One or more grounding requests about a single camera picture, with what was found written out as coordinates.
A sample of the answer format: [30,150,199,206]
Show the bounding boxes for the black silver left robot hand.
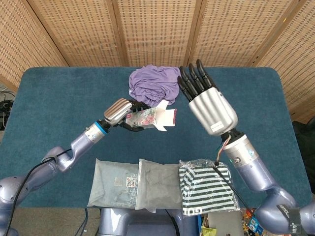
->
[103,97,151,132]

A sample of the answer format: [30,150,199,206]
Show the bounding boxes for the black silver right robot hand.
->
[177,59,239,136]

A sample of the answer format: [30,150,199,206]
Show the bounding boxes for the floral toothpaste carton box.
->
[125,100,178,132]

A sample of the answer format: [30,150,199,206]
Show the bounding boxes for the blue snack package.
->
[247,215,262,234]

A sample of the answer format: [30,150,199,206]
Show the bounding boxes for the crumpled purple cloth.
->
[128,64,182,108]

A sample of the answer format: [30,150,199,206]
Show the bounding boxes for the teal carpet table mat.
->
[0,66,298,209]

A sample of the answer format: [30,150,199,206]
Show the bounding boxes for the bagged blue jeans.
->
[87,158,140,208]

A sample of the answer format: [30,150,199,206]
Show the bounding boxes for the bagged green striped shirt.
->
[178,159,241,216]

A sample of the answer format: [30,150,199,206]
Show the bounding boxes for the bagged grey garment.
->
[134,158,183,213]

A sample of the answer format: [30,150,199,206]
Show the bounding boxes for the woven wooden folding screen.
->
[0,0,315,123]

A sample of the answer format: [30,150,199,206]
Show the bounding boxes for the black bag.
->
[292,120,315,177]

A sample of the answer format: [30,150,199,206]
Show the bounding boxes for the blue-grey robot torso base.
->
[98,207,200,236]

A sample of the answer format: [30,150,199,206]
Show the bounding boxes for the yellow-green snack package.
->
[201,225,218,236]

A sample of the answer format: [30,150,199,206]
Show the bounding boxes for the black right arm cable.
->
[213,137,250,210]

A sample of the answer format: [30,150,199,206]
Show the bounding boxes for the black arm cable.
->
[213,137,250,210]
[4,147,74,236]

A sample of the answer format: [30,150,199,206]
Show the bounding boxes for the black floor cable bundle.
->
[0,85,16,130]

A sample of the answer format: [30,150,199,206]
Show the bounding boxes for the blue floor cable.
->
[78,208,90,236]

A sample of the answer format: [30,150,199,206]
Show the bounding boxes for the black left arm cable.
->
[4,147,74,236]

